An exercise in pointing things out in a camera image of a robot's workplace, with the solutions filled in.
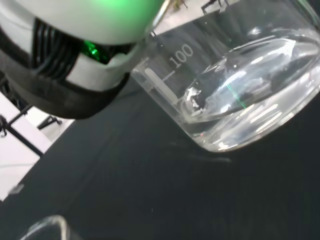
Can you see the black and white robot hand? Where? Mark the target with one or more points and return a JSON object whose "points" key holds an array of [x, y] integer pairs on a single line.
{"points": [[82, 22]]}

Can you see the clear glass beaker with spout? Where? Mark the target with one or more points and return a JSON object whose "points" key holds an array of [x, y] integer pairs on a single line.
{"points": [[62, 223]]}

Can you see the black tripod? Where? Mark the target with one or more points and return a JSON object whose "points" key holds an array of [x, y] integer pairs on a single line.
{"points": [[15, 135]]}

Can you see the black bench cloth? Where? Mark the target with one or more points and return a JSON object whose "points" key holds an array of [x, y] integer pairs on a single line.
{"points": [[150, 187]]}

